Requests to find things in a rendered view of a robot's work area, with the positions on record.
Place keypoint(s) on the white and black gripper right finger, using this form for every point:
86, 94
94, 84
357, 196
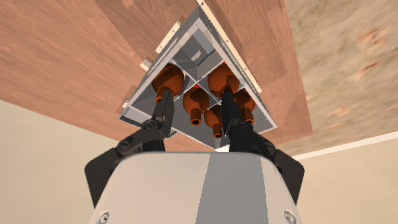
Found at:
243, 138

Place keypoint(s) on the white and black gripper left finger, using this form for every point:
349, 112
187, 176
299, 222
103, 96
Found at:
149, 138

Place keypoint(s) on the dark grey box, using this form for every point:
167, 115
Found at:
196, 57

